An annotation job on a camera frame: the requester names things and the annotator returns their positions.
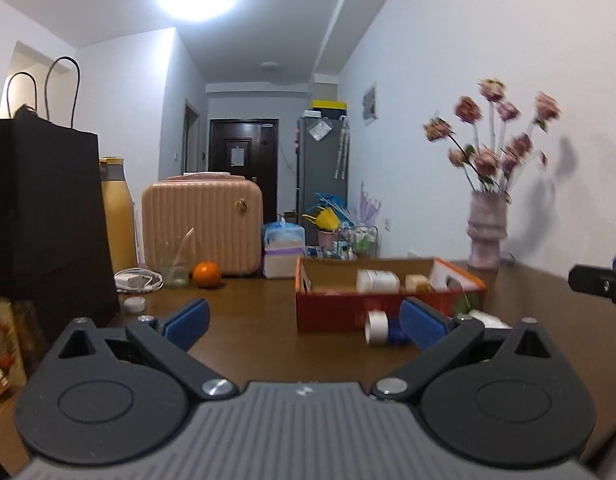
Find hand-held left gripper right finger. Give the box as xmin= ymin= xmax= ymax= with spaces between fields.
xmin=370 ymin=296 xmax=561 ymax=403

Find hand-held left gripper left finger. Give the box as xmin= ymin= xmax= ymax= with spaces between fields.
xmin=57 ymin=298 xmax=239 ymax=401

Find white tape roll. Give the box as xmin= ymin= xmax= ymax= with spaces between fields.
xmin=365 ymin=310 xmax=389 ymax=346

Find white pill bottle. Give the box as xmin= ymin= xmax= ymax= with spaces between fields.
xmin=357 ymin=269 xmax=401 ymax=292

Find red cardboard box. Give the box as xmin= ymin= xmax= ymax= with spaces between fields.
xmin=295 ymin=256 xmax=487 ymax=333

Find clear glass cup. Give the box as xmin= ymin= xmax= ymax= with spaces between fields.
xmin=158 ymin=227 xmax=195 ymax=289

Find orange fruit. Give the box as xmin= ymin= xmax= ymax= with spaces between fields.
xmin=192 ymin=261 xmax=221 ymax=288

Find pink ribbed suitcase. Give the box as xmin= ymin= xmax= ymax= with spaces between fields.
xmin=141 ymin=172 xmax=263 ymax=277

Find white tissue pack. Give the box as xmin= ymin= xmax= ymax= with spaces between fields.
xmin=264 ymin=246 xmax=299 ymax=279

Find pink ceramic vase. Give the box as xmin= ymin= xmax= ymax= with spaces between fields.
xmin=466 ymin=191 xmax=509 ymax=271

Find yellow thermos bottle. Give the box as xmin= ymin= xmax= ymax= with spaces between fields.
xmin=99 ymin=157 xmax=139 ymax=275

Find blue tissue pack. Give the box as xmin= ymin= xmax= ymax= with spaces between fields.
xmin=263 ymin=217 xmax=306 ymax=250

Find purple decoration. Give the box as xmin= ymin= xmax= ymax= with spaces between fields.
xmin=358 ymin=182 xmax=383 ymax=226

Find yellow watering can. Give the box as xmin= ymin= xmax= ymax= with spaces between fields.
xmin=302 ymin=208 xmax=339 ymax=233

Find dark entrance door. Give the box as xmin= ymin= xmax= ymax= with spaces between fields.
xmin=209 ymin=119 xmax=279 ymax=223

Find grey refrigerator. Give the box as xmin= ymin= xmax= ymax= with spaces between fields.
xmin=296 ymin=116 xmax=349 ymax=221

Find black paper bag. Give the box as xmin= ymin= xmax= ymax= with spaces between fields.
xmin=0 ymin=56 xmax=120 ymax=333

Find dark side door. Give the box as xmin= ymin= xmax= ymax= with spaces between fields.
xmin=184 ymin=100 xmax=201 ymax=173

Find colourful printed packet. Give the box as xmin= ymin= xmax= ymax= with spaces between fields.
xmin=0 ymin=296 xmax=29 ymax=391

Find white folded umbrella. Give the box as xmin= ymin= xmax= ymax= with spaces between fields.
xmin=334 ymin=116 xmax=351 ymax=180

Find dried pink roses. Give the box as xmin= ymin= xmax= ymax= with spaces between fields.
xmin=422 ymin=77 xmax=561 ymax=193

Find white charger with cable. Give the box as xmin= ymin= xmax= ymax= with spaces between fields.
xmin=114 ymin=267 xmax=163 ymax=293

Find wire rack with bottles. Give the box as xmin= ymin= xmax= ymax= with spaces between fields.
xmin=338 ymin=225 xmax=379 ymax=260

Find wall picture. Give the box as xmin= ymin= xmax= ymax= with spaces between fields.
xmin=363 ymin=82 xmax=379 ymax=126

